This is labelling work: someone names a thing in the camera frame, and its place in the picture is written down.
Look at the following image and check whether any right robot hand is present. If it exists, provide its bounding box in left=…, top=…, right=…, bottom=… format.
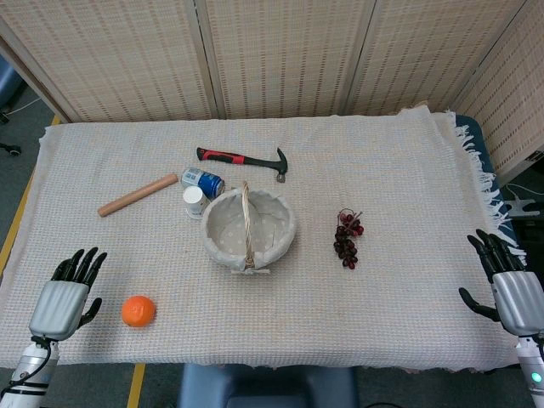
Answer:
left=458, top=229, right=544, bottom=338

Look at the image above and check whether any blue table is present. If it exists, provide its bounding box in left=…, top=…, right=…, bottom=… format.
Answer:
left=455, top=114, right=529, bottom=273

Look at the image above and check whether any wooden rolling pin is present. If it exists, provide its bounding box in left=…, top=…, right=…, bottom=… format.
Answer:
left=97, top=173, right=178, bottom=218

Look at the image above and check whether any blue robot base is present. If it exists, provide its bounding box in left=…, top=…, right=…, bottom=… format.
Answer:
left=177, top=363, right=359, bottom=408

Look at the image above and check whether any wicker basket with fabric lining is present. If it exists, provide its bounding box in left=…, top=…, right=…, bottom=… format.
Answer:
left=201, top=180, right=297, bottom=275

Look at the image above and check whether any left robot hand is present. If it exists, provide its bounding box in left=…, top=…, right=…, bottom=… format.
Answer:
left=28, top=247, right=108, bottom=341

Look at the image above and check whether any bunch of dark red grapes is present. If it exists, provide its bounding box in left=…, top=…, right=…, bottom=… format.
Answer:
left=333, top=208, right=365, bottom=270

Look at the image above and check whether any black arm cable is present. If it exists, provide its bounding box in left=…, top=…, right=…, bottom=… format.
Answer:
left=0, top=335, right=59, bottom=392

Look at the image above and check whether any blue and white drink can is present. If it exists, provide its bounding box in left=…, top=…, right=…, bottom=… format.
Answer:
left=181, top=167, right=225, bottom=201

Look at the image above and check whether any orange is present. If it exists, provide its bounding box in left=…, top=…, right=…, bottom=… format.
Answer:
left=121, top=295, right=157, bottom=329

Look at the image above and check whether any white plastic bottle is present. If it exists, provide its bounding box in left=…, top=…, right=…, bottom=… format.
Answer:
left=183, top=185, right=210, bottom=221

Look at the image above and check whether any red and black claw hammer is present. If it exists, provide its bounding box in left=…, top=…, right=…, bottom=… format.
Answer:
left=195, top=146, right=290, bottom=184

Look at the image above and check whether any woven folding screen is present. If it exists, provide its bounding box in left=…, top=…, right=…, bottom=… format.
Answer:
left=0, top=0, right=544, bottom=175

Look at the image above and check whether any white waffle-weave tablecloth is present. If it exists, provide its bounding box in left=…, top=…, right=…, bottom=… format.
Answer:
left=0, top=100, right=527, bottom=375

